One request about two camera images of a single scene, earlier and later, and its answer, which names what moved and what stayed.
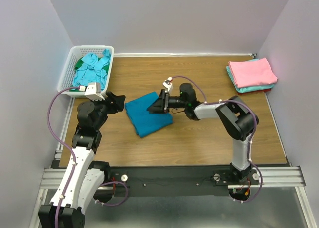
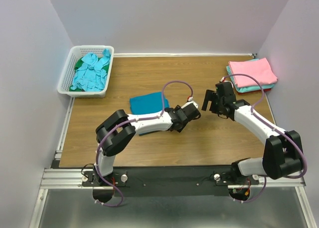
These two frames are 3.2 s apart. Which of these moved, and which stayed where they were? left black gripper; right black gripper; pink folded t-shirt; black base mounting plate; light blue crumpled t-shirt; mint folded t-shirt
Moved: left black gripper; right black gripper
Stayed: light blue crumpled t-shirt; mint folded t-shirt; pink folded t-shirt; black base mounting plate
